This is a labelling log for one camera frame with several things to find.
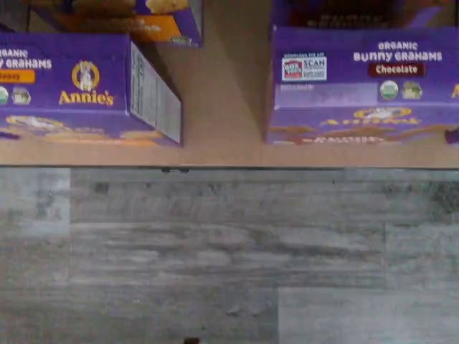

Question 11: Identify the wooden shelf board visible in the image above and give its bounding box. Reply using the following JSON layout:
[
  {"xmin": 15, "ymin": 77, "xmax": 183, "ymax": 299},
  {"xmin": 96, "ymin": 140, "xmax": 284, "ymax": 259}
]
[{"xmin": 0, "ymin": 0, "xmax": 459, "ymax": 168}]

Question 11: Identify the purple Annie's box brown label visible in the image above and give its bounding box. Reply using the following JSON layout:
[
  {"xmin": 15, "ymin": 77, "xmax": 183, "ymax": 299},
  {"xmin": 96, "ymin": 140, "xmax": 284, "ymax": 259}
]
[
  {"xmin": 270, "ymin": 0, "xmax": 459, "ymax": 31},
  {"xmin": 264, "ymin": 24, "xmax": 459, "ymax": 147}
]

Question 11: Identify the purple Annie's box orange label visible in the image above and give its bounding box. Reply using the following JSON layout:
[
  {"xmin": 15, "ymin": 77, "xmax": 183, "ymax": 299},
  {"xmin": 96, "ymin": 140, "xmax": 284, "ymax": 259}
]
[
  {"xmin": 0, "ymin": 32, "xmax": 184, "ymax": 148},
  {"xmin": 34, "ymin": 0, "xmax": 204, "ymax": 49}
]

